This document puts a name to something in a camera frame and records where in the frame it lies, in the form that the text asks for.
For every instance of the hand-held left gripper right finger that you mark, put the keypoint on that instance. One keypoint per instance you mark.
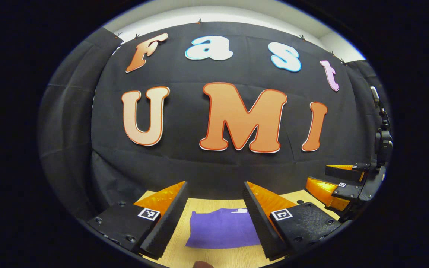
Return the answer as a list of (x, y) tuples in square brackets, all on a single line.
[(263, 227)]

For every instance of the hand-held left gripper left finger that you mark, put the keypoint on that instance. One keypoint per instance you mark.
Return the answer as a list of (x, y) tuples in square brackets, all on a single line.
[(166, 225)]

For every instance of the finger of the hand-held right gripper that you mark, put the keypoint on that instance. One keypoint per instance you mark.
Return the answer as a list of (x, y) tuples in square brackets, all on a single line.
[(346, 173), (346, 191)]

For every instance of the purple shirt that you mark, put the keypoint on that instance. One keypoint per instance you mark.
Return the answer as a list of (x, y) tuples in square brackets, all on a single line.
[(222, 229)]

